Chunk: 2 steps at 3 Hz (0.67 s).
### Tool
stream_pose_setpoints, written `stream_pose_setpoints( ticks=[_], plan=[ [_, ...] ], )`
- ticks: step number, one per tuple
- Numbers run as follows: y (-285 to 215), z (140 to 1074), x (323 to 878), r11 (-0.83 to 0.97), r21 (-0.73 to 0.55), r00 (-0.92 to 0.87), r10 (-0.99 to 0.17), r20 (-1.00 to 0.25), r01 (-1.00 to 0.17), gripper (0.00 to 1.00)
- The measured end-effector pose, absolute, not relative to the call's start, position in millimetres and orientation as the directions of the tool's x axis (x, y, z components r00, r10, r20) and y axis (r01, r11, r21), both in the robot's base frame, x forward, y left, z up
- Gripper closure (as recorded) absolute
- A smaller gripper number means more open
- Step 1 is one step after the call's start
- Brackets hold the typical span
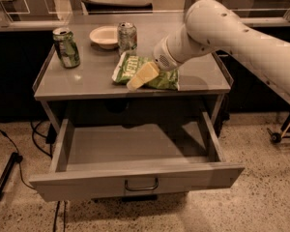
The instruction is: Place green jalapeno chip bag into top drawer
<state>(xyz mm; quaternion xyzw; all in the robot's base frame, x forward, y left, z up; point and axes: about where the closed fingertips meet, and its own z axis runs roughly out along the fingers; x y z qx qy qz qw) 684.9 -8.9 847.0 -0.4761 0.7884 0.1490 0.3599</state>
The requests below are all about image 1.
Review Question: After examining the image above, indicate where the green jalapeno chip bag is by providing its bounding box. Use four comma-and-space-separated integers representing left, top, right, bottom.
112, 53, 179, 90

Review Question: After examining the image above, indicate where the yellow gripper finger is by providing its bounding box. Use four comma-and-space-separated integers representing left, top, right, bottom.
127, 62, 160, 91

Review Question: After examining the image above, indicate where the black wheeled cart base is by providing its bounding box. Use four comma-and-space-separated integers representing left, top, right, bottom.
268, 112, 290, 144

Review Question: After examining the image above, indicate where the open grey top drawer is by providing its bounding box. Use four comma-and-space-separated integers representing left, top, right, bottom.
29, 112, 244, 201

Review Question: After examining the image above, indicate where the silver green soda can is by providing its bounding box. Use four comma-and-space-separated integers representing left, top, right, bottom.
117, 22, 137, 55

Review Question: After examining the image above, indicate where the black floor cable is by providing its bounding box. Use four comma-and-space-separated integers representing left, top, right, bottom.
0, 119, 56, 191

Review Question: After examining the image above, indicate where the black floor stand bar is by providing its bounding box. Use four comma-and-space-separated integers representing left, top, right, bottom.
0, 152, 22, 196

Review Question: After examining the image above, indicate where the black cable under drawer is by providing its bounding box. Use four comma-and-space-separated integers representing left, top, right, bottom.
52, 200, 68, 232

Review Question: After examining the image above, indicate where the grey cabinet table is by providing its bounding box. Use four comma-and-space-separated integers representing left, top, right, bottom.
32, 13, 234, 137

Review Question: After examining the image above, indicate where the metal drawer handle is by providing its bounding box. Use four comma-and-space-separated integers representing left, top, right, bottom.
124, 178, 160, 192

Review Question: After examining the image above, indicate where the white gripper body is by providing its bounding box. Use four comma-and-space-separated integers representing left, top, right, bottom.
153, 38, 178, 71

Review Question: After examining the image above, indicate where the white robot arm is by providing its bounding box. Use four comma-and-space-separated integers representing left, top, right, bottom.
127, 0, 290, 104

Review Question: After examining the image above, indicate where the white paper bowl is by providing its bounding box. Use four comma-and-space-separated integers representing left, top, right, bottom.
89, 26, 118, 49

